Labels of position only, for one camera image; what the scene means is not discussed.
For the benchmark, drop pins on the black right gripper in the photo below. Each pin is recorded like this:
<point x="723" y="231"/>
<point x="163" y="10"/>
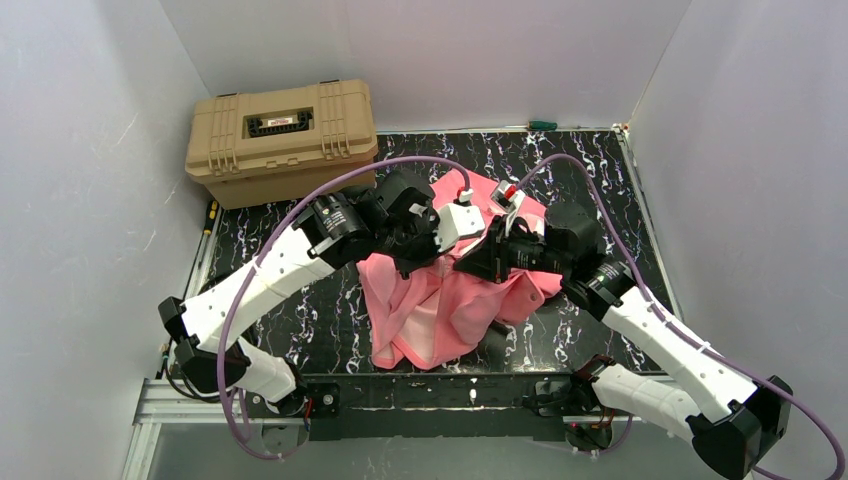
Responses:
<point x="497" y="251"/>

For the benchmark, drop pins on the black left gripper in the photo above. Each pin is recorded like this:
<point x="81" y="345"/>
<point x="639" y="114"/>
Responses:
<point x="418" y="249"/>

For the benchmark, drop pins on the pink zip-up jacket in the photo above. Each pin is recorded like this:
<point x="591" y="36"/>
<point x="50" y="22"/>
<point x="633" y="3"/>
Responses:
<point x="438" y="314"/>

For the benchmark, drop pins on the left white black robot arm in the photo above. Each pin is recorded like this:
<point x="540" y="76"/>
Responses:
<point x="330" y="228"/>

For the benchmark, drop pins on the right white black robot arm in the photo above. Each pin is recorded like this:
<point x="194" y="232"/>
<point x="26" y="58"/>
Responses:
<point x="730" y="421"/>

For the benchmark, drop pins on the tan plastic tool case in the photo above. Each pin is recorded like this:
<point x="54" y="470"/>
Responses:
<point x="249" y="149"/>

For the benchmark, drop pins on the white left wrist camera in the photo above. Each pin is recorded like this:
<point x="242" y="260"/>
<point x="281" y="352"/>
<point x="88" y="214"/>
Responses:
<point x="458" y="220"/>

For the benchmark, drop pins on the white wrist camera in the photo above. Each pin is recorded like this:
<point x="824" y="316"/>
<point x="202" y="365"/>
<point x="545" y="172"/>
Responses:
<point x="510" y="199"/>
<point x="458" y="220"/>

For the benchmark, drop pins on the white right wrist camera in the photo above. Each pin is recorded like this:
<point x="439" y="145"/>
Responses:
<point x="510" y="199"/>

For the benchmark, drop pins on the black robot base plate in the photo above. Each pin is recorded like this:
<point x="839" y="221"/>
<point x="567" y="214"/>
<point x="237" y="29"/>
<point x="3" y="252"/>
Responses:
<point x="437" y="404"/>

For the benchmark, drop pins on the yellow black handled screwdriver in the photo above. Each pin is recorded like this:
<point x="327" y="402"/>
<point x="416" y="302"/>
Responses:
<point x="211" y="215"/>

